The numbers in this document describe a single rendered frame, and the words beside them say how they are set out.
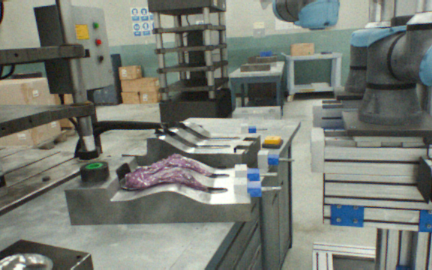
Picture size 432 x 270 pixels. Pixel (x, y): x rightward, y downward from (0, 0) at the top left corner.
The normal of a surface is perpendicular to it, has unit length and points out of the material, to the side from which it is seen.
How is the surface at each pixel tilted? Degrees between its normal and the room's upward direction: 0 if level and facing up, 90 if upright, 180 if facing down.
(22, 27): 90
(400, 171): 90
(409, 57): 90
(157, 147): 90
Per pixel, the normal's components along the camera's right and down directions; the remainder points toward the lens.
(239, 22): -0.21, 0.27
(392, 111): -0.37, -0.04
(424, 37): -0.83, 0.20
